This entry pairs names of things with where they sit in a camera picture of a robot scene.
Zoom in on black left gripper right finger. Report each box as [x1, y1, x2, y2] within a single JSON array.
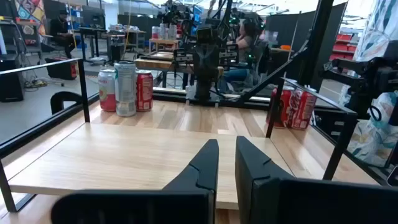
[[235, 136, 398, 224]]

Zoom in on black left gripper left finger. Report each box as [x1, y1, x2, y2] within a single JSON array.
[[51, 139, 219, 224]]

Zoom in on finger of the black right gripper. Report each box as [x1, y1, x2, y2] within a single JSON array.
[[206, 45, 220, 81], [193, 46, 207, 81]]

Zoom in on wooden shelf with black frame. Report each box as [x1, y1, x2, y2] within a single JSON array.
[[0, 57, 380, 214]]

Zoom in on tall silver palm-print can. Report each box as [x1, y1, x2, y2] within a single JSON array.
[[113, 60, 137, 118]]

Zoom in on white and red beverage can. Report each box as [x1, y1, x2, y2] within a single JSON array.
[[98, 68, 117, 112]]

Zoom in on person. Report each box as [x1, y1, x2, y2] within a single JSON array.
[[49, 8, 82, 59], [221, 17, 267, 94]]

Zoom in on small wooden table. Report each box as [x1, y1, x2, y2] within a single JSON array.
[[148, 37, 182, 54]]

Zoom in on distant wooden workstation table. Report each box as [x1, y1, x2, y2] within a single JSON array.
[[134, 51, 224, 75]]

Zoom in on black partition panel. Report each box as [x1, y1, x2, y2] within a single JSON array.
[[264, 2, 348, 91]]

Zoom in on black bin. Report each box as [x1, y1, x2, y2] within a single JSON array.
[[110, 42, 125, 62]]

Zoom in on black desk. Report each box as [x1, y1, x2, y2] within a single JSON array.
[[78, 26, 108, 63]]

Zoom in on red storage bins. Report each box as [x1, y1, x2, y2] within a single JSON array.
[[328, 32, 358, 62]]

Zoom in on black and red case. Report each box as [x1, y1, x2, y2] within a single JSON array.
[[45, 57, 78, 81]]

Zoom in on patterned fabric bag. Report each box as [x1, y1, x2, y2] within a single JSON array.
[[338, 0, 398, 169]]

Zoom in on black speaker box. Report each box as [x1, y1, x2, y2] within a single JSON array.
[[0, 54, 25, 103]]

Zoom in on yellow hanging cord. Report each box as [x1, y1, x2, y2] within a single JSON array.
[[123, 0, 133, 60]]

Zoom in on black frame handle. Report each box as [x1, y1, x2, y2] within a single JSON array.
[[50, 91, 84, 115]]

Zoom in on black equipment bracket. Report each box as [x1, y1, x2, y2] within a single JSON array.
[[322, 40, 398, 121]]

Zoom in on black table frame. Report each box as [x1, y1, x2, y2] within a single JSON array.
[[0, 0, 392, 187]]

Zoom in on colourful wall mural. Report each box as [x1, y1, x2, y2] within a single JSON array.
[[14, 0, 47, 37]]

